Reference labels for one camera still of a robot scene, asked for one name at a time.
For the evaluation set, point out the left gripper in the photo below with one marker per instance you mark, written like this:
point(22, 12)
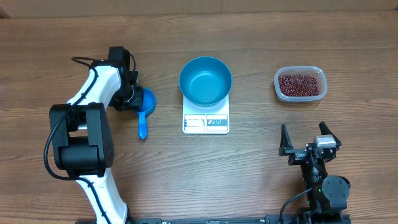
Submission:
point(136, 102)

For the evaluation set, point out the blue metal bowl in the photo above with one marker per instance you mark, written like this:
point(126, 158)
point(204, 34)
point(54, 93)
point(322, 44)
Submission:
point(205, 81)

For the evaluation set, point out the red adzuki beans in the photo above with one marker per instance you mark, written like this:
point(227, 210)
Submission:
point(298, 85)

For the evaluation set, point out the white digital kitchen scale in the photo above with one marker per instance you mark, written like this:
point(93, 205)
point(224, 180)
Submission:
point(205, 120)

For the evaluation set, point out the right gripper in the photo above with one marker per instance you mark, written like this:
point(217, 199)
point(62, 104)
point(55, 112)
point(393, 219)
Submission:
point(298, 154)

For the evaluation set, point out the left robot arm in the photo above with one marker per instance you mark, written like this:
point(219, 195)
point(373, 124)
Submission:
point(80, 147)

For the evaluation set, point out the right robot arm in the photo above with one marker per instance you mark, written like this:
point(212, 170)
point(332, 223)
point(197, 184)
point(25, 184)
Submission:
point(326, 194)

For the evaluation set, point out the blue plastic measuring scoop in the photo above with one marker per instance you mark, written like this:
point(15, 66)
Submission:
point(147, 108)

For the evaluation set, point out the clear plastic container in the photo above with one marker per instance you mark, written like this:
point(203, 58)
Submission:
point(301, 70)

